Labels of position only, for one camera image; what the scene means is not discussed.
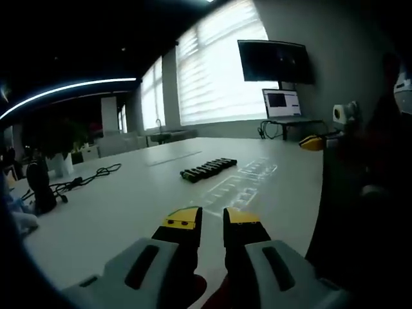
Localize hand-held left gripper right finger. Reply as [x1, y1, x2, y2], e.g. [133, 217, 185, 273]
[223, 207, 352, 309]

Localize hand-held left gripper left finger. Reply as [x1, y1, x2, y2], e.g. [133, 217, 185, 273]
[61, 205, 207, 309]

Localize black laptop desk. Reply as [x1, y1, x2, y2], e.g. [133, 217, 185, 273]
[260, 118, 326, 141]

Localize open laptop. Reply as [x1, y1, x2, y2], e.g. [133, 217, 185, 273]
[261, 88, 323, 125]

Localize white chest device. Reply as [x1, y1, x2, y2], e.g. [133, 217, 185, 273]
[393, 71, 412, 114]

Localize row of black battery packs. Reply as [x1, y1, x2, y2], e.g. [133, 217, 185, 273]
[179, 157, 238, 183]

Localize person's dark red clothing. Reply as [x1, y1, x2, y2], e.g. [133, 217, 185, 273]
[304, 48, 412, 309]

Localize large window blind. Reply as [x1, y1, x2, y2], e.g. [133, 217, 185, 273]
[175, 0, 279, 127]

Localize white low cabinet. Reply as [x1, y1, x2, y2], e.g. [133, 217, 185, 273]
[95, 131, 149, 158]

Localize sink with faucet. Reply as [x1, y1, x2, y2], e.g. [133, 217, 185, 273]
[149, 118, 198, 145]

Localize black upright object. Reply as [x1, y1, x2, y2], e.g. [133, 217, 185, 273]
[25, 156, 58, 216]

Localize potted plant in white pot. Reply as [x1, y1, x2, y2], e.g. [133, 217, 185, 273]
[21, 118, 91, 176]

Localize pale blurred cloth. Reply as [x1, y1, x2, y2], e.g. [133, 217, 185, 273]
[0, 170, 39, 234]

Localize narrow window blind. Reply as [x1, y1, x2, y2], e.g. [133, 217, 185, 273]
[140, 55, 166, 131]

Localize ceiling light strip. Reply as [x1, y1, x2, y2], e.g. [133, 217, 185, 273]
[0, 77, 138, 120]

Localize hanging black cables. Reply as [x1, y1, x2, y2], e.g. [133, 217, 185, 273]
[256, 121, 281, 140]

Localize black wall monitor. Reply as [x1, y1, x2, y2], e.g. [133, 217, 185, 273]
[237, 39, 315, 86]

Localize black cable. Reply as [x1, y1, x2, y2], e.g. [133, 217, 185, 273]
[48, 163, 122, 204]

